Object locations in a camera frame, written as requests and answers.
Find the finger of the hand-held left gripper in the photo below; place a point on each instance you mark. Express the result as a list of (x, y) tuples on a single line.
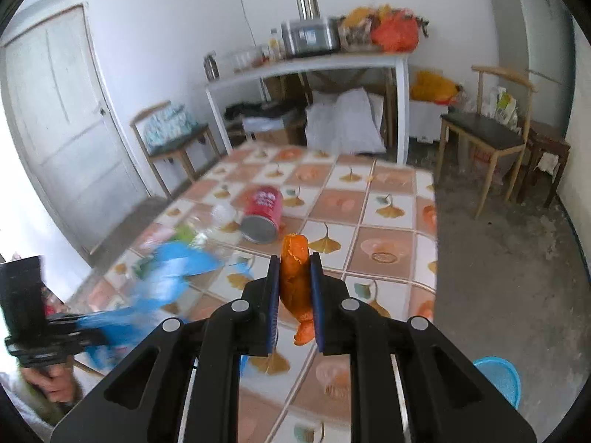
[(69, 332)]

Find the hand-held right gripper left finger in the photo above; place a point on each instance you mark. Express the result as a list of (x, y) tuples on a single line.
[(272, 304)]

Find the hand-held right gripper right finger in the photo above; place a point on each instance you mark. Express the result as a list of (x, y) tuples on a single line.
[(316, 304)]

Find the orange peel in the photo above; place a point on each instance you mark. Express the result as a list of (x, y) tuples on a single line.
[(295, 277)]

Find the red drink can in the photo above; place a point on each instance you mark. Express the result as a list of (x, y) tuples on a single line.
[(263, 207)]

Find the clear bottle with green label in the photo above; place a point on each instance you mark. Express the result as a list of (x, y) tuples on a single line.
[(217, 221)]

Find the blue plastic bag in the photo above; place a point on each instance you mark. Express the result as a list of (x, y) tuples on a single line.
[(175, 267)]

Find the blue plastic basket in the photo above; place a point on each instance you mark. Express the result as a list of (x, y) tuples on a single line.
[(501, 378)]

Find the person's left hand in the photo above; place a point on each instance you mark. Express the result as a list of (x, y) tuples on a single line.
[(55, 383)]

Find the printed ginkgo leaf tablecloth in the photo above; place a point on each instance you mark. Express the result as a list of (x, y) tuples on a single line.
[(369, 249)]

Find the cardboard box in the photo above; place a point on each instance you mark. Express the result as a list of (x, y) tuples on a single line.
[(281, 136)]

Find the white door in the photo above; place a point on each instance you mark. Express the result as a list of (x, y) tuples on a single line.
[(60, 124)]

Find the wooden chair with patterned cushion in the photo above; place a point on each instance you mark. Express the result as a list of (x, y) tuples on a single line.
[(184, 145)]

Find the white sack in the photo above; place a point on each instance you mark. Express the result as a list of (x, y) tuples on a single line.
[(341, 120)]

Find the black bag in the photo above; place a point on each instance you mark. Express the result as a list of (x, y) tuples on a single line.
[(258, 110)]

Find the patterned teal cushion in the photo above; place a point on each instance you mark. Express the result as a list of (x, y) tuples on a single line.
[(168, 127)]

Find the white low cabinet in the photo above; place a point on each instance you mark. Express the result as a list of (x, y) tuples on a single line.
[(427, 122)]

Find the wooden chair with black seat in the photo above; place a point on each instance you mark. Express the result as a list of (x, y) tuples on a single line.
[(480, 129)]

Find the white side table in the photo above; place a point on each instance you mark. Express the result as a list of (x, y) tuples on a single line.
[(323, 61)]

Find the clear plastic container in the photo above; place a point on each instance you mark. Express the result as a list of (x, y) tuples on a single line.
[(238, 61)]

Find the steel thermos jar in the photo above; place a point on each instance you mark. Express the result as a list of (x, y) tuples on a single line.
[(211, 65)]

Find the yellow plastic bag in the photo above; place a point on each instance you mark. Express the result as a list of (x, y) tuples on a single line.
[(434, 85)]

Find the oil bottle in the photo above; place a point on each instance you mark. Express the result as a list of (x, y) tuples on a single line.
[(276, 46)]

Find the silver rice cooker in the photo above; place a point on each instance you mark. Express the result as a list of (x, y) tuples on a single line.
[(309, 37)]

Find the white and green packet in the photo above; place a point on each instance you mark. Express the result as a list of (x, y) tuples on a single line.
[(503, 106)]

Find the white cloth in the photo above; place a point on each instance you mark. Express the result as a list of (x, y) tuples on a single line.
[(549, 162)]

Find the orange plastic bag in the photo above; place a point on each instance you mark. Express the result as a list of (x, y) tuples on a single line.
[(395, 32)]

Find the dark wooden stool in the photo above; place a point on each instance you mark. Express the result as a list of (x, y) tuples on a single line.
[(547, 136)]

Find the small yellow bag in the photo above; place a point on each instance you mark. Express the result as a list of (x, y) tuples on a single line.
[(364, 14)]

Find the steel pot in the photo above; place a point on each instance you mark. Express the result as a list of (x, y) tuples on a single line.
[(307, 4)]

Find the grey refrigerator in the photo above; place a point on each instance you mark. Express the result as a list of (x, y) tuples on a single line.
[(526, 23)]

